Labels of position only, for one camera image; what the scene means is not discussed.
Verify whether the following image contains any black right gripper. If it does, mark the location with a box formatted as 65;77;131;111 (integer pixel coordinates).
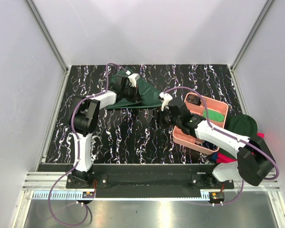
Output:
147;104;181;131

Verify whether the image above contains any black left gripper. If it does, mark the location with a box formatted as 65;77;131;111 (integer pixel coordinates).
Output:
122;84;143;103

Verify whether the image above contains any dark green cloth napkin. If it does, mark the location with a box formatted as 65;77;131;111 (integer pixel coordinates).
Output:
106;69;162;110

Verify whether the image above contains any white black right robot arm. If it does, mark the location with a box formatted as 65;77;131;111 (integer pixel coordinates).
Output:
151;104;277;188

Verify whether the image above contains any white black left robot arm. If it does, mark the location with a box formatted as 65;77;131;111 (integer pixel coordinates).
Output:
69;71;143;188

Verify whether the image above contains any pink divided organizer box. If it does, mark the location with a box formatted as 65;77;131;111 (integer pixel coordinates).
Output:
172;93;229;152

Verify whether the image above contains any dark paisley rolled tie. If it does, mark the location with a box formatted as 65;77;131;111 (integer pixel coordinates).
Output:
186;94;201;106

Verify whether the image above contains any blue patterned rolled tie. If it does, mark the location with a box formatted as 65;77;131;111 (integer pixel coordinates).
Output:
202;141;218;151

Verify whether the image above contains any bright green rolled cloth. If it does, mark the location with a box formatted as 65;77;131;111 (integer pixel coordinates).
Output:
203;109;225;123

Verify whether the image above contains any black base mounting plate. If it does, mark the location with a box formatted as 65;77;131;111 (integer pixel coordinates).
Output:
66;164;234;200

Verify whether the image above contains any red folded cloth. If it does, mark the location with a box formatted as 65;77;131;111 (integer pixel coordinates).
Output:
210;133;265;164

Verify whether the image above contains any dark green baseball cap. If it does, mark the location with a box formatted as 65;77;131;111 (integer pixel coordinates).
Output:
224;114;258;137

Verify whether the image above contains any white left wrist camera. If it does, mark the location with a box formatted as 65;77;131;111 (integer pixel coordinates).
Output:
125;70;140;87

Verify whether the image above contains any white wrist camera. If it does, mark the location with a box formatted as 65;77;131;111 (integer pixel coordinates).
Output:
158;92;173;111
125;70;140;87

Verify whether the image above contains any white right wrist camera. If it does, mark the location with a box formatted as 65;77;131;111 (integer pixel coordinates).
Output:
158;92;173;111

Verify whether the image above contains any aluminium frame rail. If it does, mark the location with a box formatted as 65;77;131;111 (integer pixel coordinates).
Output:
26;0;71;72

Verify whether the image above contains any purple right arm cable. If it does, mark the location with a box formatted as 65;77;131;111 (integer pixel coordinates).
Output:
163;86;280;206

